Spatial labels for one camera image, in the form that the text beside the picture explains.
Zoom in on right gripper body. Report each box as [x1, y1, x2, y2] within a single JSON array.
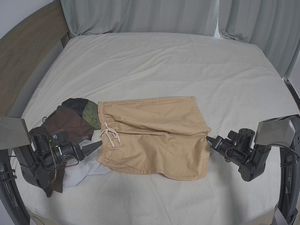
[[210, 135, 236, 158]]

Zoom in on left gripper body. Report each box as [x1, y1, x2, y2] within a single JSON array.
[[59, 143, 84, 163]]

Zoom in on beige shorts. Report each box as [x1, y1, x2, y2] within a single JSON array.
[[97, 95, 211, 181]]

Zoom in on bed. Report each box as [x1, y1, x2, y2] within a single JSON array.
[[0, 0, 300, 225]]

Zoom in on white garment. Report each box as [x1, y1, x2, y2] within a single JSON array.
[[63, 155, 112, 189]]

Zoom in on brown garment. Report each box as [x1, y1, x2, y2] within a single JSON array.
[[41, 105, 95, 198]]

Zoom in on green garment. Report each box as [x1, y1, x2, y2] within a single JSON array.
[[82, 101, 101, 131]]

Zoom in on black garment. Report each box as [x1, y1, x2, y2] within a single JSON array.
[[61, 98, 89, 117]]

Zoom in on window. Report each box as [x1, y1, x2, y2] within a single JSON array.
[[214, 18, 222, 39]]

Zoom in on pale green curtain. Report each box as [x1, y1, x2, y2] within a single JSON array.
[[57, 0, 221, 39], [218, 0, 300, 79]]

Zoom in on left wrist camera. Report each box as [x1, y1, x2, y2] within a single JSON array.
[[53, 130, 69, 147]]

